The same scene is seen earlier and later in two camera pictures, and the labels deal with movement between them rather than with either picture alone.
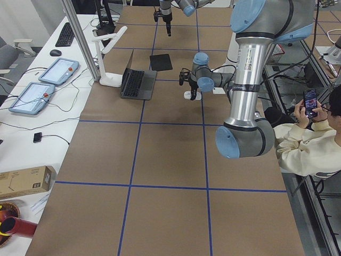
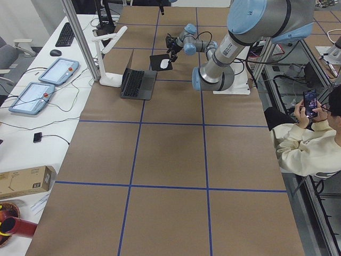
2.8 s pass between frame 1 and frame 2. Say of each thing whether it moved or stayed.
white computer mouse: moved
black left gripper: moved
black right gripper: moved
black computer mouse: stayed
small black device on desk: stayed
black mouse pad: stayed
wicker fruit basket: stayed
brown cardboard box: stayed
